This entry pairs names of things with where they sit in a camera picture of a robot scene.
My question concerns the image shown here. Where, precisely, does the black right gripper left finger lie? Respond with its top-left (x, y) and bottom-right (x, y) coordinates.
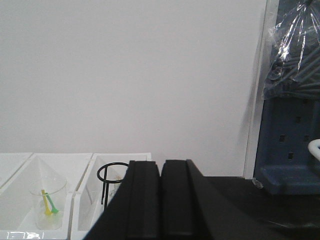
top-left (86, 161), bottom-right (160, 240)

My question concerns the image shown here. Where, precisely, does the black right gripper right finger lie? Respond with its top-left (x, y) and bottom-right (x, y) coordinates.
top-left (161, 159), bottom-right (283, 240)

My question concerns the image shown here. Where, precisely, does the grey-blue pegboard drying rack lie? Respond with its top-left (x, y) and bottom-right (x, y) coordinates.
top-left (253, 0), bottom-right (320, 195)

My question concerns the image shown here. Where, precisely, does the right white storage bin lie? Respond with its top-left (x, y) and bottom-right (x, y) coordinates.
top-left (69, 152), bottom-right (152, 240)

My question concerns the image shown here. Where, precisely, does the white storage bin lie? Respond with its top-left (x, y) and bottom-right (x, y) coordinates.
top-left (69, 152), bottom-right (152, 240)
top-left (0, 153), bottom-right (92, 240)

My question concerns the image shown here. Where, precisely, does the green plastic spoon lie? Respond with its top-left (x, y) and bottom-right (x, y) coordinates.
top-left (44, 192), bottom-right (59, 214)

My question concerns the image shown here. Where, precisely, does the yellow plastic spoon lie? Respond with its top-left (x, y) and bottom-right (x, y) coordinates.
top-left (41, 189), bottom-right (52, 216)

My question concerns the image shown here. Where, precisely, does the clear beaker in middle bin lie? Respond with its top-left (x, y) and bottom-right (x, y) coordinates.
top-left (28, 175), bottom-right (67, 230)

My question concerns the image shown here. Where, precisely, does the middle white storage bin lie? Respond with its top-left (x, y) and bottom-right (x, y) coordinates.
top-left (0, 153), bottom-right (92, 240)

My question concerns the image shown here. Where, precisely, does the white gooseneck lab faucet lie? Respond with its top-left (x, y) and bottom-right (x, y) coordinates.
top-left (308, 139), bottom-right (320, 161)

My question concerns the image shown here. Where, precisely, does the clear plastic bag of pegs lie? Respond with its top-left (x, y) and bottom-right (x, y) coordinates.
top-left (262, 0), bottom-right (320, 100)

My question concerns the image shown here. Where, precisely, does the black wire tripod stand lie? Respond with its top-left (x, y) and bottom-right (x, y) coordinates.
top-left (96, 162), bottom-right (129, 208)

